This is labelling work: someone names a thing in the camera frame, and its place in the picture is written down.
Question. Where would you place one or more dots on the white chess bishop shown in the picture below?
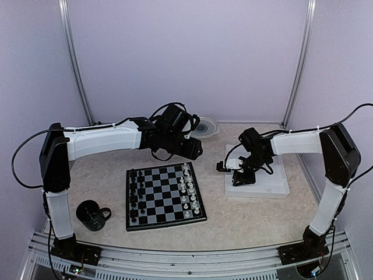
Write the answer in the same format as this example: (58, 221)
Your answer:
(190, 183)

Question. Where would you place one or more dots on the aluminium frame post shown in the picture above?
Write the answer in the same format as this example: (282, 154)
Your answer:
(306, 38)
(66, 24)

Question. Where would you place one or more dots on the black and grey chessboard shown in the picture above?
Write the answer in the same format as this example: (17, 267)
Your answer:
(153, 198)

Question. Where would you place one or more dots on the black mug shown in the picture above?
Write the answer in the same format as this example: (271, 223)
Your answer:
(92, 216)

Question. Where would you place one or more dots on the grey swirl ceramic plate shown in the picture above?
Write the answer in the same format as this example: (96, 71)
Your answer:
(206, 128)

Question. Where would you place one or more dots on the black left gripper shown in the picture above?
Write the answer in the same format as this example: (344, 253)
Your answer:
(192, 152)

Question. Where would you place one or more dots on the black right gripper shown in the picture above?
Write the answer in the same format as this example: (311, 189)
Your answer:
(244, 179)

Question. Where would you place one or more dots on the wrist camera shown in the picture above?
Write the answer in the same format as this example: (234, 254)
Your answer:
(231, 165)
(190, 126)

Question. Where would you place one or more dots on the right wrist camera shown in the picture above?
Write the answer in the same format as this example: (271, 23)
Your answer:
(231, 165)

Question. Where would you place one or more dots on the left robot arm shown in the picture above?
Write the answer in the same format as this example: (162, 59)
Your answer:
(66, 149)

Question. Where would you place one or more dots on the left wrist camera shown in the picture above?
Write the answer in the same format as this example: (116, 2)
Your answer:
(190, 126)

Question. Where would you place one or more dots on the white plastic tray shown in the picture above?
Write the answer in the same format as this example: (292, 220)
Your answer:
(267, 186)

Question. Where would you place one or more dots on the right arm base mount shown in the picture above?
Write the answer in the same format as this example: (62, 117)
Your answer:
(298, 252)

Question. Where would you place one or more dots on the left aluminium frame post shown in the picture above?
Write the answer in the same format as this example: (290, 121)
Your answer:
(66, 24)

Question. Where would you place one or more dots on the aluminium front rail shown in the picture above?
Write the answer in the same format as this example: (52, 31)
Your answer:
(130, 263)

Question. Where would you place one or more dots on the right aluminium frame post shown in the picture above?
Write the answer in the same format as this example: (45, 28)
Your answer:
(306, 38)

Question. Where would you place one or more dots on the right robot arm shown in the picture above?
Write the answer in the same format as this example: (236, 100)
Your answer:
(341, 159)

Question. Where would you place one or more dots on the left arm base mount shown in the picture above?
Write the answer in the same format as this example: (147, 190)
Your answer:
(70, 249)

